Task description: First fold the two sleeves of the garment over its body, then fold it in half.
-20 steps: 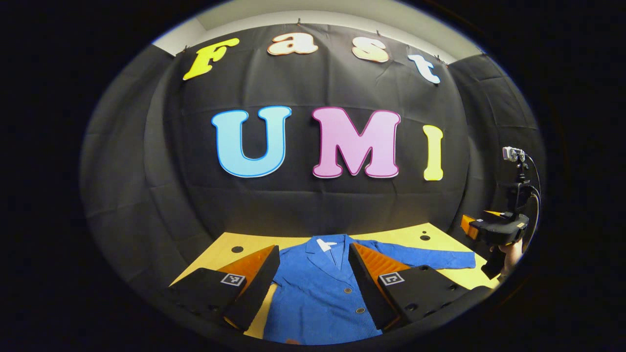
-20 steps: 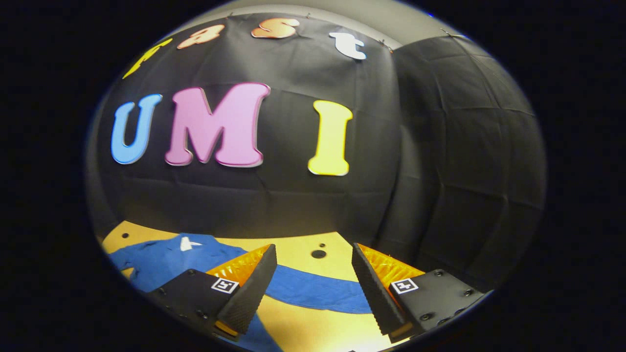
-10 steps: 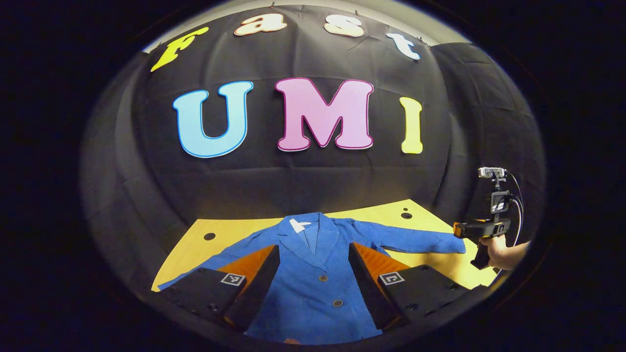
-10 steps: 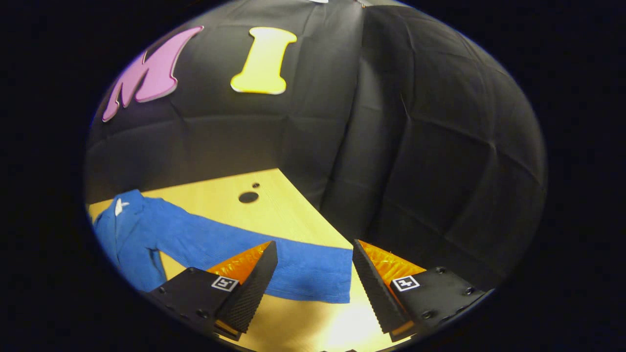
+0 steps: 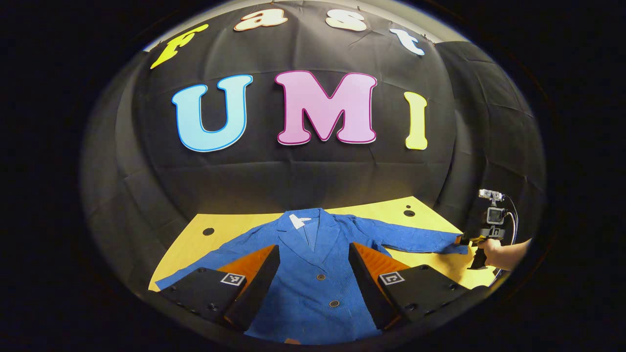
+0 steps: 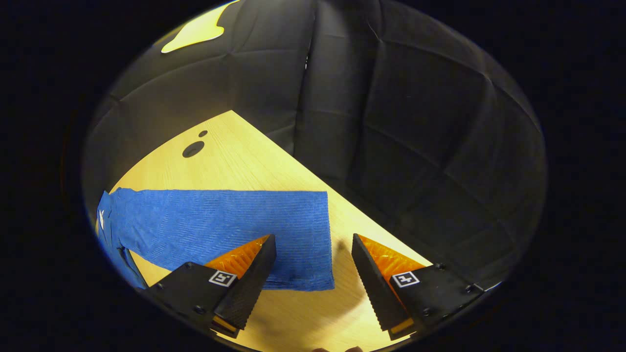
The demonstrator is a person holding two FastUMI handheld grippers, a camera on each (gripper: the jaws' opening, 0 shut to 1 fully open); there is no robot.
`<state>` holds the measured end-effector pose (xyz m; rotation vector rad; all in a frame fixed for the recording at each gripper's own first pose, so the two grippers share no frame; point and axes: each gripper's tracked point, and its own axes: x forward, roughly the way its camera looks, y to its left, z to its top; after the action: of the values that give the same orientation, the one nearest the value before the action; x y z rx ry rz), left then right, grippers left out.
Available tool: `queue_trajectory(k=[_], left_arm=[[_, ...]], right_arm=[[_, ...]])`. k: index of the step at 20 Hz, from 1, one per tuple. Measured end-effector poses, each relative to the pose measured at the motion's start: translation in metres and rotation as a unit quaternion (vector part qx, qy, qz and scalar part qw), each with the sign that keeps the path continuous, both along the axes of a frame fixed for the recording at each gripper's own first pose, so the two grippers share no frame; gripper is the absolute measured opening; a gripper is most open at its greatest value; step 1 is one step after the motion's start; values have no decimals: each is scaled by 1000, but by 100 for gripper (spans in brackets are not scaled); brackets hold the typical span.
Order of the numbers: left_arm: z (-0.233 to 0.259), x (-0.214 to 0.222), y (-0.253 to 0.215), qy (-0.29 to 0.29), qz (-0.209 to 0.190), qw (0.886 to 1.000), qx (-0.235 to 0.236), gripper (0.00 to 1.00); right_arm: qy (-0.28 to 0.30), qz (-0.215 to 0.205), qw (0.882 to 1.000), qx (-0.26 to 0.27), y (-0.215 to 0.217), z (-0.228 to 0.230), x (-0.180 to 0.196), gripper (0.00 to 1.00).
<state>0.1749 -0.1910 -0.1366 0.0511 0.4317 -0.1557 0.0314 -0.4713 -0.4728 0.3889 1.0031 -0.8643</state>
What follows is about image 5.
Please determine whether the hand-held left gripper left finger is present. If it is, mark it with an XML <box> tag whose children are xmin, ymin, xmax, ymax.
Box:
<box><xmin>159</xmin><ymin>244</ymin><xmax>282</xmax><ymax>333</ymax></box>

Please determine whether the blue button jacket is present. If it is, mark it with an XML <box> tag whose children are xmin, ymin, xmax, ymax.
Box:
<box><xmin>156</xmin><ymin>208</ymin><xmax>470</xmax><ymax>345</ymax></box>

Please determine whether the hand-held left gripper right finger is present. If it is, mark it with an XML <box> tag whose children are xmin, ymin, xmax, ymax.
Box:
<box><xmin>348</xmin><ymin>242</ymin><xmax>472</xmax><ymax>331</ymax></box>

